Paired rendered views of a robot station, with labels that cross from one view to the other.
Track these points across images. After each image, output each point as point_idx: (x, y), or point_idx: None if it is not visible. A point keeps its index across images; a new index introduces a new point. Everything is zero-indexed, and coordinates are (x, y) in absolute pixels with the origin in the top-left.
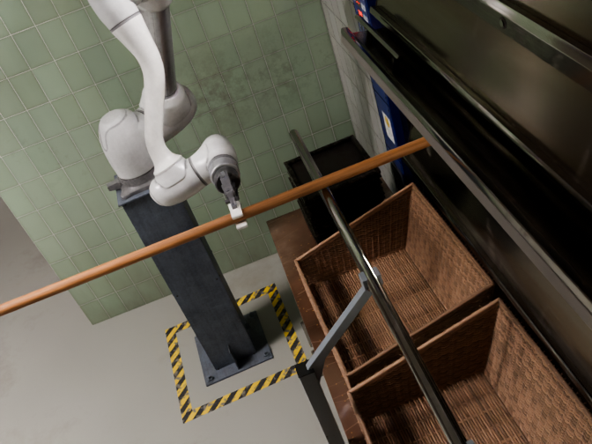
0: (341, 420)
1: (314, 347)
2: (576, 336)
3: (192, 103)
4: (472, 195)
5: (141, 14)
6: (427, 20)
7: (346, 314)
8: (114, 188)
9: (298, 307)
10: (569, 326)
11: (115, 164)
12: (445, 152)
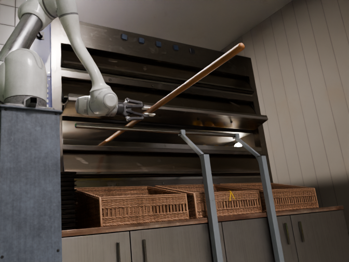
0: (197, 218)
1: (151, 222)
2: (185, 165)
3: None
4: (124, 160)
5: (38, 22)
6: None
7: (189, 140)
8: (36, 103)
9: (117, 225)
10: (182, 165)
11: (44, 82)
12: (163, 106)
